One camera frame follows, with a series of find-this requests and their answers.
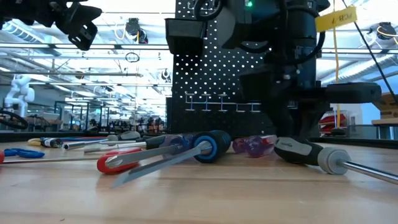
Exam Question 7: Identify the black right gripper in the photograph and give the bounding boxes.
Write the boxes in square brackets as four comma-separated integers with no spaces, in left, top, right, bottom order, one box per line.
[241,63,382,139]

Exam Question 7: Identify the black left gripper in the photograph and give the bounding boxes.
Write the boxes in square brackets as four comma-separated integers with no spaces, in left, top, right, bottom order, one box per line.
[51,1,103,52]

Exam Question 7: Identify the black grey handled screwdriver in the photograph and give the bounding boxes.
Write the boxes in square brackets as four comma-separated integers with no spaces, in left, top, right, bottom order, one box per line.
[273,136,398,187]

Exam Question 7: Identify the large blue black screwdriver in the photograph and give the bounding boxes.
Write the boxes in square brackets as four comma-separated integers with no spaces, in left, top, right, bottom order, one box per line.
[111,129,233,189]

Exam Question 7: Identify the grey black nut driver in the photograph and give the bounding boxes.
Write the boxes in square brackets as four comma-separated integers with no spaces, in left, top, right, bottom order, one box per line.
[63,130,141,151]

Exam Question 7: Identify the blue T-handle hex key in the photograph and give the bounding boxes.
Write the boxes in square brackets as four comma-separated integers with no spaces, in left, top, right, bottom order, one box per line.
[3,147,45,159]

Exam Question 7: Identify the black metal peg board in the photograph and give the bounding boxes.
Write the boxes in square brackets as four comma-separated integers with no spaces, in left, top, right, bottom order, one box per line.
[170,0,280,138]

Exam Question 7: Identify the red storage bins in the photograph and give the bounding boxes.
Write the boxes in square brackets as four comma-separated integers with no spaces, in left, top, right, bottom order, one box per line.
[319,113,348,133]

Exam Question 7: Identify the cardboard box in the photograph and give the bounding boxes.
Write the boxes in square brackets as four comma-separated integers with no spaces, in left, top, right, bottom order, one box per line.
[366,91,398,127]

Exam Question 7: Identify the yellow tape tag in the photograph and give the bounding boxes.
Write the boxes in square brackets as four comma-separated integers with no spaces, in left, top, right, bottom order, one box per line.
[315,5,358,33]

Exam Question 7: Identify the black plastic bin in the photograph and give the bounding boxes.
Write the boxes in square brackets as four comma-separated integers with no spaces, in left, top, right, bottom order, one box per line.
[164,17,208,57]

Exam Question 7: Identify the black hoop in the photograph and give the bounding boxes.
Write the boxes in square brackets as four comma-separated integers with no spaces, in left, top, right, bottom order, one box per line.
[0,109,29,131]

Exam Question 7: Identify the black round cord base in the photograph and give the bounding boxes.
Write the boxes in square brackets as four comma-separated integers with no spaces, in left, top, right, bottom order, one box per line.
[329,127,348,137]

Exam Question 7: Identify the black ceiling cord reel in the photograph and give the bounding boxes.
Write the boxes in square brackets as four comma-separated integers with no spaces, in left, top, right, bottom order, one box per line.
[160,68,172,83]
[126,17,149,44]
[369,21,397,41]

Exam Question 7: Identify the yellow cord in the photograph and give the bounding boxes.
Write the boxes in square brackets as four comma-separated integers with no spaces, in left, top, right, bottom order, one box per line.
[332,0,342,130]

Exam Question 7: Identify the silver ring tool rack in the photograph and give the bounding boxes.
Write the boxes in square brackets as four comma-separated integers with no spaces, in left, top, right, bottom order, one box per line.
[184,92,262,113]

